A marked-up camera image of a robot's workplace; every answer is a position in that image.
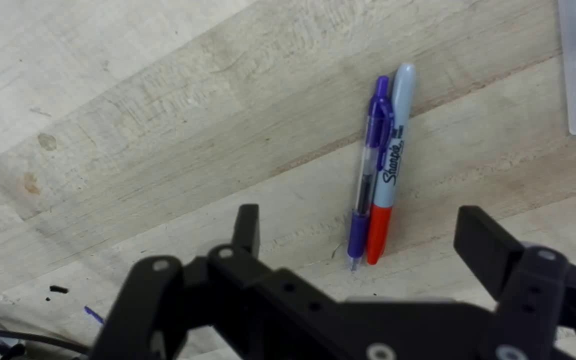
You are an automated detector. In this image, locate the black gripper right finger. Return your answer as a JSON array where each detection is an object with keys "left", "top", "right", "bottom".
[{"left": 454, "top": 205, "right": 525, "bottom": 299}]

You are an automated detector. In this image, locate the grey red Sharpie marker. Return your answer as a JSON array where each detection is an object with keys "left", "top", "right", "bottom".
[{"left": 366, "top": 64, "right": 416, "bottom": 263}]

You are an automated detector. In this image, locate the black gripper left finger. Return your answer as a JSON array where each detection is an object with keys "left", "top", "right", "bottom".
[{"left": 232, "top": 204, "right": 260, "bottom": 255}]

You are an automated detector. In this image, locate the purple ballpoint pen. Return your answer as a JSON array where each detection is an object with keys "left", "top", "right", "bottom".
[{"left": 349, "top": 75, "right": 393, "bottom": 268}]

